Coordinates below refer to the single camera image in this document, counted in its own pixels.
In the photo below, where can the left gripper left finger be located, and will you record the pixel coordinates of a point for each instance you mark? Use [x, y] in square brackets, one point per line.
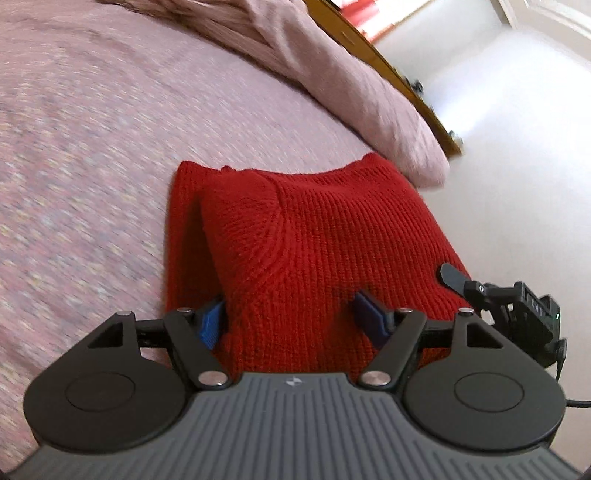
[127, 381]

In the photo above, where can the pink crumpled duvet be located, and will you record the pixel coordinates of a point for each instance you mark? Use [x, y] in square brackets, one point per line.
[282, 37]

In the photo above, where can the red knit cardigan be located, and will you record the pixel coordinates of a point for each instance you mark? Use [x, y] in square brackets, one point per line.
[288, 253]

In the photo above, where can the pink floral bed sheet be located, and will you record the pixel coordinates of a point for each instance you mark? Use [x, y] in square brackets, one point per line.
[99, 105]

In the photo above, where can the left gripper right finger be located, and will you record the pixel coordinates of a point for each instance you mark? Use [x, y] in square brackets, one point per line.
[460, 381]

